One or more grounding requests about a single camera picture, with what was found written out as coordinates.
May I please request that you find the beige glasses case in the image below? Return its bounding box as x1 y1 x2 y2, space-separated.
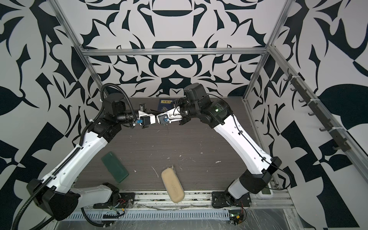
161 167 185 203

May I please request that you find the white digital timer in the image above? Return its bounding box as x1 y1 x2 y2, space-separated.
256 186 274 199

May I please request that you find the white slotted cable duct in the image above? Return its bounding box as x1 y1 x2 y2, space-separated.
64 209 231 221

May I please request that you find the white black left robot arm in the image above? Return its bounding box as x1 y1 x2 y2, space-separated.
11 83 156 230

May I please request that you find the black wall hook rack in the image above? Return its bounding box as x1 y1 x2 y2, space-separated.
286 71 352 152

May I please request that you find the green translucent plastic case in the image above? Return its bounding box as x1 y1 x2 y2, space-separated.
101 152 129 183

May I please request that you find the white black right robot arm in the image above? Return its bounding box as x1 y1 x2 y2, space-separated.
165 83 282 200

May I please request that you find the green circuit board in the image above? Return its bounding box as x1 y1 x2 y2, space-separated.
229 209 247 225

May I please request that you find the blue book yellow label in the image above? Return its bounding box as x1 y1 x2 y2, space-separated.
157 99 174 112

